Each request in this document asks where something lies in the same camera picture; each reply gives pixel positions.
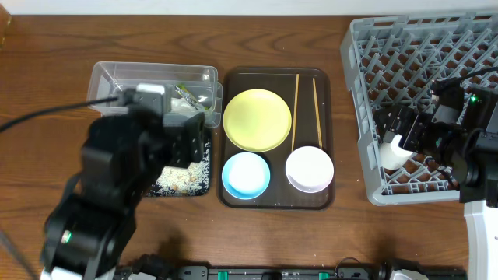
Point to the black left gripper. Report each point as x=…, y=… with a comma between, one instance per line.
x=193, y=138

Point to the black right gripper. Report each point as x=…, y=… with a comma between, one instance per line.
x=399, y=127

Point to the white tissue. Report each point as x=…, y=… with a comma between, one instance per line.
x=182, y=107

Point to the white plastic cup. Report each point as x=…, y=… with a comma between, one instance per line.
x=392, y=155

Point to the green snack wrapper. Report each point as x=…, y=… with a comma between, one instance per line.
x=182, y=92

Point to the light blue bowl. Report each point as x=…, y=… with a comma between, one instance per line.
x=246, y=175

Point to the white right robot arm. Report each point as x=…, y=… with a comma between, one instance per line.
x=461, y=137

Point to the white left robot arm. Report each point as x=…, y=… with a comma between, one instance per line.
x=122, y=158

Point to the rice food waste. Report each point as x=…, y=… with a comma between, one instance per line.
x=183, y=179

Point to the black waste tray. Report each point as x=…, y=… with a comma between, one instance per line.
x=206, y=136

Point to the grey dishwasher rack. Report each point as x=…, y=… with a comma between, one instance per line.
x=391, y=60

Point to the clear plastic container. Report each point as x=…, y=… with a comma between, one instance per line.
x=110, y=78

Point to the yellow plate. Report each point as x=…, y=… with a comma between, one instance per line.
x=257, y=120

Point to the right wooden chopstick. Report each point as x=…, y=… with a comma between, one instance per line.
x=317, y=114

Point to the wooden chopstick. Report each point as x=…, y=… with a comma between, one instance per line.
x=317, y=114
x=296, y=94

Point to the white bowl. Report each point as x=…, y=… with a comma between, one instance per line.
x=309, y=169

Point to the dark brown serving tray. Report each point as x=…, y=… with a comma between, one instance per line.
x=280, y=194

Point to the left wooden chopstick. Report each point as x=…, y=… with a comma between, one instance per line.
x=296, y=94

